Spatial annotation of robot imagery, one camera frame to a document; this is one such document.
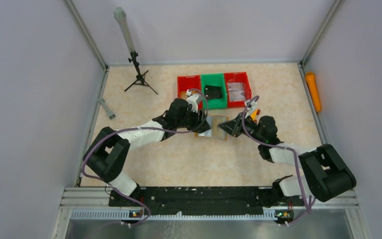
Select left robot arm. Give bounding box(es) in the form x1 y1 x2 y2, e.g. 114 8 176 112
82 99 210 196

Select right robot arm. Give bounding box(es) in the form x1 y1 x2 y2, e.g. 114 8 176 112
218 115 357 202

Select black card in green bin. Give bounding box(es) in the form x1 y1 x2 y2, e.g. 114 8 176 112
204 85 223 100

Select silver VIP cards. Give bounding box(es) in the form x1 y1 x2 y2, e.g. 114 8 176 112
227 82 246 102

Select red bin with cards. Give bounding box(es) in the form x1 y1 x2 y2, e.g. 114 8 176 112
223 72 252 108

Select yellow toy brick car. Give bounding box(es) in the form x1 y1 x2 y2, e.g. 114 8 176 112
250 108 261 121

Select red bin left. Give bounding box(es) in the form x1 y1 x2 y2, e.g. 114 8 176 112
177 75 203 112

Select green plastic bin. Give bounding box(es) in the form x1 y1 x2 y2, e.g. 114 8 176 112
200 73 227 110

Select orange flashlight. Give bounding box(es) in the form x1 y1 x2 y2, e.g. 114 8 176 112
305 72 322 113

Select black tripod with grey tube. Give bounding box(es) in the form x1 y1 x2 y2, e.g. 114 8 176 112
114 7 158 95

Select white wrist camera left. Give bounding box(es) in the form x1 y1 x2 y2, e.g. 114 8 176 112
186 90 203 112

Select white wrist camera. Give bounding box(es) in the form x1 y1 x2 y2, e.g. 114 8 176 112
186 90 203 112
244 100 258 117

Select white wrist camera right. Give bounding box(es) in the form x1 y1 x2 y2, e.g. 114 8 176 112
244 100 258 117

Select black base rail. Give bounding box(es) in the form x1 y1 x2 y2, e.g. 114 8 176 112
108 186 304 216

